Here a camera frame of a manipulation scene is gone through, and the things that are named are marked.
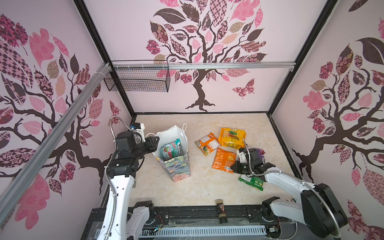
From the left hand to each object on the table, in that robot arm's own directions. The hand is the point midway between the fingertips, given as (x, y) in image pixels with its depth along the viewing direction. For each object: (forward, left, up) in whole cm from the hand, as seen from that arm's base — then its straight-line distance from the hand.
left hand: (158, 140), depth 72 cm
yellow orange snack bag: (+16, -43, -20) cm, 50 cm away
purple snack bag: (+6, -61, -22) cm, 65 cm away
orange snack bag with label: (+13, -27, -23) cm, 38 cm away
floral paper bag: (-9, -10, -12) cm, 18 cm away
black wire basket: (+45, +19, +8) cm, 50 cm away
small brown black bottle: (-29, -32, -23) cm, 49 cm away
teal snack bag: (+3, -4, -15) cm, 16 cm away
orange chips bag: (+2, -36, -25) cm, 44 cm away
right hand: (-3, -40, -22) cm, 46 cm away
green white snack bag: (-12, -51, -23) cm, 58 cm away
